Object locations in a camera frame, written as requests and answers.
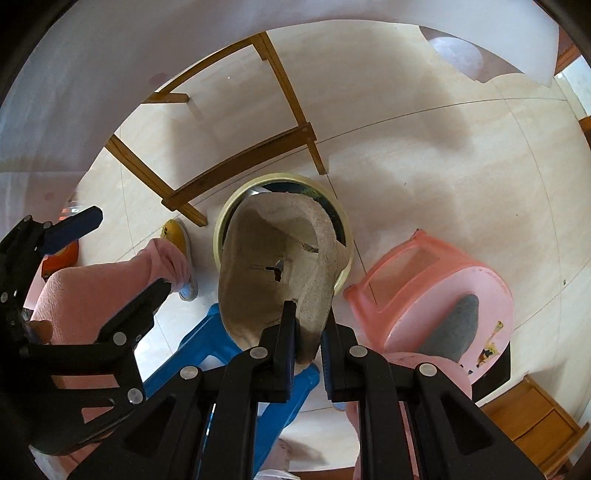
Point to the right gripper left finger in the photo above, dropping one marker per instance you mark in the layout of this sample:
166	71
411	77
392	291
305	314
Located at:
202	427

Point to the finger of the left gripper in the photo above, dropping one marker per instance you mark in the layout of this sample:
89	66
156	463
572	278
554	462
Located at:
60	235
77	416

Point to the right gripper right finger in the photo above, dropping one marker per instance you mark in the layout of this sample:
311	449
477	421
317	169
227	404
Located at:
451	437

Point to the brown paper egg carton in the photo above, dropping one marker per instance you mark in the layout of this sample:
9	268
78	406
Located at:
280	247

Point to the cream round trash bin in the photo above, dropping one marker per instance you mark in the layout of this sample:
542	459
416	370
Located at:
293	184

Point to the orange toy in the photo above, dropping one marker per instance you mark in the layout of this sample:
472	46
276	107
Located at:
65	258

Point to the blue plastic stool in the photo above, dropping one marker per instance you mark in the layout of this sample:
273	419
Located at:
209	338

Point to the wooden cabinet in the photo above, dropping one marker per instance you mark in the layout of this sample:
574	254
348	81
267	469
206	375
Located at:
538	425

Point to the pink trouser leg right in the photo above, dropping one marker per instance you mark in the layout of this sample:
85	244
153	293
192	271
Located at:
411	360

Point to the grey sock foot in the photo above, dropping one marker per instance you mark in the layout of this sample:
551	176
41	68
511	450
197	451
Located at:
455	334

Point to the yellow slipper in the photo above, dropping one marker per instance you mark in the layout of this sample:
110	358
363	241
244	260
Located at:
175	232

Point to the white pink tablecloth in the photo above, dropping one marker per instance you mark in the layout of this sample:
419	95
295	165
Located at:
101	58

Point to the pink plastic stool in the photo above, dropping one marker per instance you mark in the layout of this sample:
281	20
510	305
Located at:
416	285

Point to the wooden table frame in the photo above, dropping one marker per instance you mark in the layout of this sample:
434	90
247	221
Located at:
301	135

